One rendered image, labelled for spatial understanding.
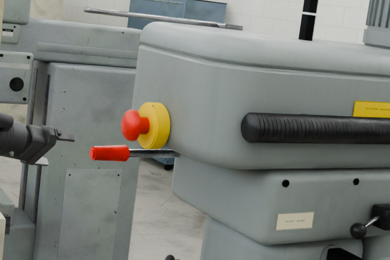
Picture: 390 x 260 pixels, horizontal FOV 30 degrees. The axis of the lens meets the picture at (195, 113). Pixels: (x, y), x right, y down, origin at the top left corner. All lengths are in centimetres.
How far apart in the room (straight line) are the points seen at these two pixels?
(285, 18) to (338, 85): 692
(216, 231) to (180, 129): 22
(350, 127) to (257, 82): 13
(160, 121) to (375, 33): 41
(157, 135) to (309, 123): 19
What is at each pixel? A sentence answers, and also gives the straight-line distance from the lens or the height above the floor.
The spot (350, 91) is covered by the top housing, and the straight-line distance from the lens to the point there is 94.
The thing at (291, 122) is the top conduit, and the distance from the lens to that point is 84.
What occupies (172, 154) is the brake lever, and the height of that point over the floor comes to 170.
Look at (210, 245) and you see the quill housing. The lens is 108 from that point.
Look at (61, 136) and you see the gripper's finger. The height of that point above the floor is 156.
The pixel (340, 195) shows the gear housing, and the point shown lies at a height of 170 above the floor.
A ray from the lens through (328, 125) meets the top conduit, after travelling 88.
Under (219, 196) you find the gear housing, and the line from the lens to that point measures 99.
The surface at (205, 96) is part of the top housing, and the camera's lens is 85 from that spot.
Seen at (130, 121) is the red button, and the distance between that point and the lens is 90.
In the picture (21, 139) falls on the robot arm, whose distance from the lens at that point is 175.
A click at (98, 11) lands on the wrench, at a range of 101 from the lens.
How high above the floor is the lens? 192
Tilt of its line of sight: 8 degrees down
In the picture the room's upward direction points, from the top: 7 degrees clockwise
